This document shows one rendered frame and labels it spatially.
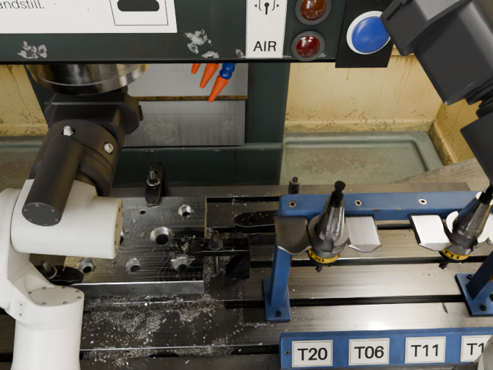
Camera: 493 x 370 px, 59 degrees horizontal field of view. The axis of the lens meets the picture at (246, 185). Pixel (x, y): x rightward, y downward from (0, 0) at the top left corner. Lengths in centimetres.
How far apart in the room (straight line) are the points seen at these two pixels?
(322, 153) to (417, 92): 42
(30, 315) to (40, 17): 28
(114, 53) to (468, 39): 26
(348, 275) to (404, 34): 82
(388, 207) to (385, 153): 110
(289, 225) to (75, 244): 35
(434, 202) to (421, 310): 34
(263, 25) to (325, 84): 132
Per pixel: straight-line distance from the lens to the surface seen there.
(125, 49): 38
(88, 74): 56
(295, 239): 68
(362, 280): 104
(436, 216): 77
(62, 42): 39
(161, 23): 36
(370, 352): 93
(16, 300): 50
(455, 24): 27
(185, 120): 124
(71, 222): 46
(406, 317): 103
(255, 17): 36
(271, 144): 133
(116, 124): 57
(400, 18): 27
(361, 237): 71
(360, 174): 172
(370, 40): 37
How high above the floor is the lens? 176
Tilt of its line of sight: 47 degrees down
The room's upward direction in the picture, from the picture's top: 1 degrees clockwise
